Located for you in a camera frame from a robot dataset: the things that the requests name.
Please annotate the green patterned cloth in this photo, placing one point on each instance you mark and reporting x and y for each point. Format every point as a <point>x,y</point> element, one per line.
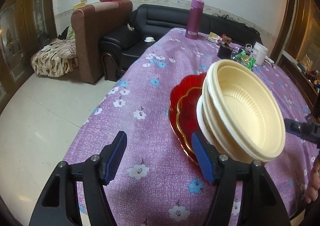
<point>70,33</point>

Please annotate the purple floral tablecloth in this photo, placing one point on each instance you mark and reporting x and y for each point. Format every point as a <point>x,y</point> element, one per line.
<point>162,71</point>

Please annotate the brown armchair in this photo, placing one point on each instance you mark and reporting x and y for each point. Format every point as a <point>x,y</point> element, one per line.
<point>92,41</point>

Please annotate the large red plate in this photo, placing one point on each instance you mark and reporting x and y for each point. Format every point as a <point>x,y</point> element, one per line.
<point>173,113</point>

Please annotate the pile of green candy packets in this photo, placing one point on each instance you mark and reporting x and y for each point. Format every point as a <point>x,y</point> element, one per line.
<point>243,59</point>

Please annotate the yellow packet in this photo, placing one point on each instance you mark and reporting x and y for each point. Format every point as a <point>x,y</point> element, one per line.
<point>213,37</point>

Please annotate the black leather sofa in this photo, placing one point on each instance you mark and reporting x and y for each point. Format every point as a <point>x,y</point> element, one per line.
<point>150,21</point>

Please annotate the person's right hand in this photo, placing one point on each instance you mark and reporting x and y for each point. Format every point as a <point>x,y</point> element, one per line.
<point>315,181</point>

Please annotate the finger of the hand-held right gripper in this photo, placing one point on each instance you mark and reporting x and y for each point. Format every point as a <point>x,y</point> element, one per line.
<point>292,126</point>

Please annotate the clutter of small items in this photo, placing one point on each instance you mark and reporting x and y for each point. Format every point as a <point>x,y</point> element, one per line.
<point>310,76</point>

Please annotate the white bowl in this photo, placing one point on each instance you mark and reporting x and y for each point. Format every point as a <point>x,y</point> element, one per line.
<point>201,118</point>

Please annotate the carved wooden cabinet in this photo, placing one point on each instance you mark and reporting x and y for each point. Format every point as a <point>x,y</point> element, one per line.
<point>15,41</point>

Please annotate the purple thermos bottle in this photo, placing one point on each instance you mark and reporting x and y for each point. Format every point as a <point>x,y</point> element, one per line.
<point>194,18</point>

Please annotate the brick-front wooden counter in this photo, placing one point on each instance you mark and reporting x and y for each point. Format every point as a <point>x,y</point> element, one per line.
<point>297,78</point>

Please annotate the dark jar with wooden stopper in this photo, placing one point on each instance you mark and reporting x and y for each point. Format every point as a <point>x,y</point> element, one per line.
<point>224,52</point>

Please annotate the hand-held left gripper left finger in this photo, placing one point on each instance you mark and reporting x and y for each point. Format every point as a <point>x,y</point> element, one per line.
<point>115,158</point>

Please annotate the white cloth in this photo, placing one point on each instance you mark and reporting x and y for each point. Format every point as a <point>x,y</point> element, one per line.
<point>268,60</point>

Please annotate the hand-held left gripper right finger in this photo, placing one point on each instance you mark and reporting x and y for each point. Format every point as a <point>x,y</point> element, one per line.
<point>203,158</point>

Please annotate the patterned blanket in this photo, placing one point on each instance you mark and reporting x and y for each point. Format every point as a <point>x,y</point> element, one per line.
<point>55,56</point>

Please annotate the large cream bowl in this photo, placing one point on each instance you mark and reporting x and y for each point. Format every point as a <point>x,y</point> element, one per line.
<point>225,138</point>

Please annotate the white plastic jar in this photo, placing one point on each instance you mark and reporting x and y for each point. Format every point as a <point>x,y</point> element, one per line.
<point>260,54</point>

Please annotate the small red plate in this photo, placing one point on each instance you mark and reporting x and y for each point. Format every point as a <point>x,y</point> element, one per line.
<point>190,113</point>

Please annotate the tall wooden cupboard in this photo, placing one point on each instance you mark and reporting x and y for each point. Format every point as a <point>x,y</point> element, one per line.
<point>302,16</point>

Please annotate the small cream bowl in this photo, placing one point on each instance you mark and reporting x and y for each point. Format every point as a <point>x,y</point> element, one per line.
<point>245,116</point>

